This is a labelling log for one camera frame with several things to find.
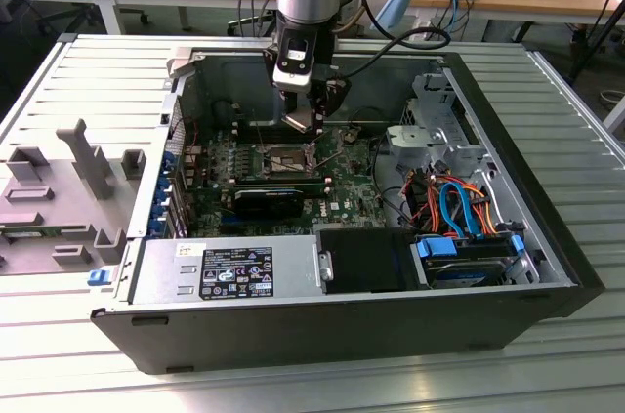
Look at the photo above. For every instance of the silver CPU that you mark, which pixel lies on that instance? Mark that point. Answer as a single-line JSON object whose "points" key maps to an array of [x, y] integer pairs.
{"points": [[299, 121]]}

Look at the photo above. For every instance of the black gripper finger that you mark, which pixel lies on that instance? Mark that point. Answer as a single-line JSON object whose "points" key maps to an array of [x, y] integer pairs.
{"points": [[329, 98], [271, 66]]}

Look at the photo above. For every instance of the CPU socket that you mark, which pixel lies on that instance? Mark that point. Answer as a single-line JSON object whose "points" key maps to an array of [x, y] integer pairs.
{"points": [[285, 159]]}

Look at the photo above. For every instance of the grey parts rack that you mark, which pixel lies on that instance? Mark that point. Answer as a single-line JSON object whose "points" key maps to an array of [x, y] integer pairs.
{"points": [[58, 188]]}

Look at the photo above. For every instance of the silver drive cage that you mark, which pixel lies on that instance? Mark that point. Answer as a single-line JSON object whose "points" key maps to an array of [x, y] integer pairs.
{"points": [[415, 136]]}

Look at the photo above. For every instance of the blue card retainer clip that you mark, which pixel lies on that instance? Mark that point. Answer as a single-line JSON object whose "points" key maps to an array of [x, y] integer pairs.
{"points": [[164, 184], [157, 229], [167, 159], [162, 207]]}

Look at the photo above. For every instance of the black-clipped RAM slot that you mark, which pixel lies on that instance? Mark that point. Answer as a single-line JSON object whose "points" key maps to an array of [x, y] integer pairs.
{"points": [[246, 136], [246, 128]]}

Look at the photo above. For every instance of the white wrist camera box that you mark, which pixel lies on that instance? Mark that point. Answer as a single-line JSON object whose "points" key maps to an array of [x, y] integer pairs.
{"points": [[293, 76]]}

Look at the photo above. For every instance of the round coin battery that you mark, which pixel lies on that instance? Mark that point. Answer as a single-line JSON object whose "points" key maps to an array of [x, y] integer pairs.
{"points": [[350, 135]]}

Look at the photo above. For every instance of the black PC case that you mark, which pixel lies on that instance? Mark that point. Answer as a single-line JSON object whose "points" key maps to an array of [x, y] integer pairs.
{"points": [[317, 335]]}

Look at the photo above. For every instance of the black graphics card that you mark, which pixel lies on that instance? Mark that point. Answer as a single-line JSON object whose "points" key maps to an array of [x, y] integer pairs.
{"points": [[266, 205]]}

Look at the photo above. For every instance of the white-clipped RAM slot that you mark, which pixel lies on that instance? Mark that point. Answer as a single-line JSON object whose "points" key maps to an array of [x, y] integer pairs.
{"points": [[246, 124], [246, 132]]}

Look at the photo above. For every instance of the blue case latch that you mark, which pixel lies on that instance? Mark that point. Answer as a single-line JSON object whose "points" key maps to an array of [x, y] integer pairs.
{"points": [[97, 277]]}

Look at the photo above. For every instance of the black tripod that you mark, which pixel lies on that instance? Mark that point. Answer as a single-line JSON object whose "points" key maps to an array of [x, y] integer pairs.
{"points": [[586, 57]]}

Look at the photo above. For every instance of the hard disk in blue carrier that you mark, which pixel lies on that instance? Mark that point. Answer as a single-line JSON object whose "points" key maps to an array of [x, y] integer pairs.
{"points": [[437, 249]]}

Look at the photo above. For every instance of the green RAM stick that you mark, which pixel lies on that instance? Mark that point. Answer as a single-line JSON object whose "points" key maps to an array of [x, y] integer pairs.
{"points": [[24, 235]]}

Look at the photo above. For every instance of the blue expansion slot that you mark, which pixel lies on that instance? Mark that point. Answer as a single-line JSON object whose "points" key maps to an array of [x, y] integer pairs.
{"points": [[232, 227]]}

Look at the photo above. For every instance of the grey power supply unit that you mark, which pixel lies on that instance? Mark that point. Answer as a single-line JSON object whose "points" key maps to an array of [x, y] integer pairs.
{"points": [[161, 276]]}

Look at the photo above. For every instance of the black plastic disk bay cover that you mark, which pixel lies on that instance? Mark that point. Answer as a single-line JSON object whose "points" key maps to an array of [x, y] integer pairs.
{"points": [[366, 261]]}

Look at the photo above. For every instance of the green motherboard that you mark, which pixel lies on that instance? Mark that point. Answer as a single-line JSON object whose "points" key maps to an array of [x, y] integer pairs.
{"points": [[351, 188]]}

